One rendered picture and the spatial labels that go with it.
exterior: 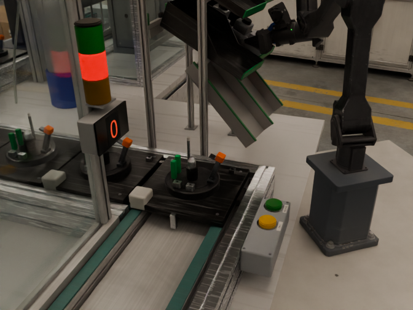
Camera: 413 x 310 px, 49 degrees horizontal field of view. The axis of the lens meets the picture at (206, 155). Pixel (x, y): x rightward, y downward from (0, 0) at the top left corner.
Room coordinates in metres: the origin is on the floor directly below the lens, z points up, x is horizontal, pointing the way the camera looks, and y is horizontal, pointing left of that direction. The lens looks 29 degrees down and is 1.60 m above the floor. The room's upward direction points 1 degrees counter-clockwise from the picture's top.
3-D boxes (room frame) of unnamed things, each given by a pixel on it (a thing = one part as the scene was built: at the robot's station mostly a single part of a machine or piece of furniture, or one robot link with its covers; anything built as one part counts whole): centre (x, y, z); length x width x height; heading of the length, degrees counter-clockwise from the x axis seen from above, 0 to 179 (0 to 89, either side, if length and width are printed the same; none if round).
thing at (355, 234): (0.90, -0.33, 0.96); 0.15 x 0.15 x 0.20; 17
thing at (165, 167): (0.97, 0.04, 0.96); 0.24 x 0.24 x 0.02; 70
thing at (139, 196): (0.91, 0.16, 0.97); 0.05 x 0.05 x 0.04; 70
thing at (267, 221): (0.82, -0.14, 0.96); 0.04 x 0.04 x 0.02
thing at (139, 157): (1.06, 0.28, 1.01); 0.24 x 0.24 x 0.13; 70
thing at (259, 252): (0.82, -0.14, 0.93); 0.21 x 0.07 x 0.06; 160
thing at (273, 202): (0.88, -0.16, 0.96); 0.04 x 0.04 x 0.02
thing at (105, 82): (0.83, 0.21, 1.28); 0.05 x 0.05 x 0.05
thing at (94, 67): (0.83, 0.21, 1.33); 0.05 x 0.05 x 0.05
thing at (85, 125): (0.83, 0.21, 1.29); 0.12 x 0.05 x 0.25; 160
